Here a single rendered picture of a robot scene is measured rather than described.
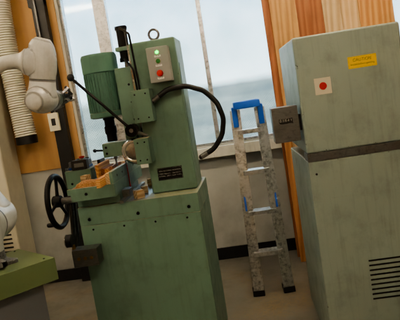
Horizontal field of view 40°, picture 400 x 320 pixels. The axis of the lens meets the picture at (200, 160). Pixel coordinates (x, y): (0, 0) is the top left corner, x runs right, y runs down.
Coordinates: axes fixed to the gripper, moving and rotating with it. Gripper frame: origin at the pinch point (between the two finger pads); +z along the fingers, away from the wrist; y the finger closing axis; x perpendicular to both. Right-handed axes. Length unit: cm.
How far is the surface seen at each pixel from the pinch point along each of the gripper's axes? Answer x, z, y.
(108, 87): -7.6, 16.8, 11.9
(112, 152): -28.0, 20.4, -12.5
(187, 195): -69, 2, -1
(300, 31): -62, 146, 104
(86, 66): 6.5, 16.3, 13.3
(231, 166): -86, 154, 1
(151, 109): -31.7, 5.0, 18.9
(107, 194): -40.9, -3.6, -22.9
